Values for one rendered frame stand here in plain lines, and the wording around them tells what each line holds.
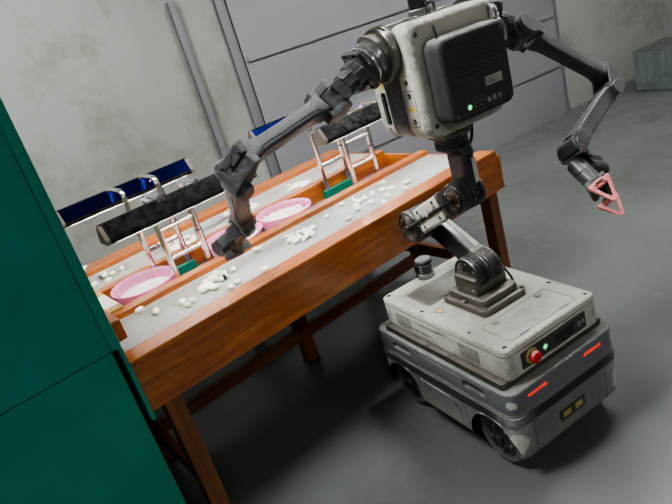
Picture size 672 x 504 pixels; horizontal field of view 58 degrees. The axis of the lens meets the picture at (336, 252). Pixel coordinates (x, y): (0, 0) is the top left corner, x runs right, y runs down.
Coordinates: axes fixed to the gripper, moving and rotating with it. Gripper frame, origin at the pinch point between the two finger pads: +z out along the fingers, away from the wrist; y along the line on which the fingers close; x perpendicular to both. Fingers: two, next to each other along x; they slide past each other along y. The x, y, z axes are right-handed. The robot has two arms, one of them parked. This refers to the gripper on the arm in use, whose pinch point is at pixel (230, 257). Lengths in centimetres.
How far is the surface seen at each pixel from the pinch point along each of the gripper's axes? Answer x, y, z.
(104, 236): -26.4, 33.0, -1.8
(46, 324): 1, 64, -23
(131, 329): -0.2, 37.7, 19.0
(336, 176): -32, -96, 52
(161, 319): 3.2, 28.3, 15.0
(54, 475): 32, 80, 3
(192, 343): 20.5, 28.6, -1.5
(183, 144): -141, -83, 147
